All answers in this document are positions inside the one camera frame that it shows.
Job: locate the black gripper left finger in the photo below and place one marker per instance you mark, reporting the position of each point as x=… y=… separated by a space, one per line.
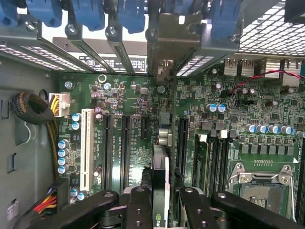
x=140 y=210

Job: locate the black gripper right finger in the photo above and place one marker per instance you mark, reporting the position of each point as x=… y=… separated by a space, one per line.
x=197 y=212

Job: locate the long PCIe expansion slot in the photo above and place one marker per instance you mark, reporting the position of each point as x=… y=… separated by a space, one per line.
x=126 y=152
x=107 y=152
x=182 y=145

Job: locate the CPU socket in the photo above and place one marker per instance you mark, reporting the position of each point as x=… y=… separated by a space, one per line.
x=262 y=198

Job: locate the short PCIe expansion slot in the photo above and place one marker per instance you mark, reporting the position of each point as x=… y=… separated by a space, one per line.
x=145 y=128

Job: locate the white PCI expansion slot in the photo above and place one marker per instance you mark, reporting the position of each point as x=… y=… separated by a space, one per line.
x=87 y=148

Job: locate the green motherboard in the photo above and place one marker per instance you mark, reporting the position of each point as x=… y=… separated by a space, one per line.
x=143 y=100

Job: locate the black open PC case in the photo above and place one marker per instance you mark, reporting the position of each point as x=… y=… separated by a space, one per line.
x=23 y=155

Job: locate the black regulatory label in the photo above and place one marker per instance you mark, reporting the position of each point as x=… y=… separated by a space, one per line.
x=138 y=64

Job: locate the silver USB port block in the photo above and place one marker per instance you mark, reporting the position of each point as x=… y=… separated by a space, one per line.
x=231 y=66
x=247 y=67

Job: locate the metal expansion slot cover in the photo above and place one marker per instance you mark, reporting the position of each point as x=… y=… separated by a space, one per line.
x=78 y=43
x=116 y=45
x=214 y=51
x=31 y=35

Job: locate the silver ribbed port housing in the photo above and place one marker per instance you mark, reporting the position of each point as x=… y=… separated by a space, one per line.
x=272 y=68

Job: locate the blue card retention clip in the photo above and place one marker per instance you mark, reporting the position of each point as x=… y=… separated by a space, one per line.
x=89 y=14
x=224 y=21
x=8 y=14
x=176 y=6
x=132 y=16
x=45 y=12

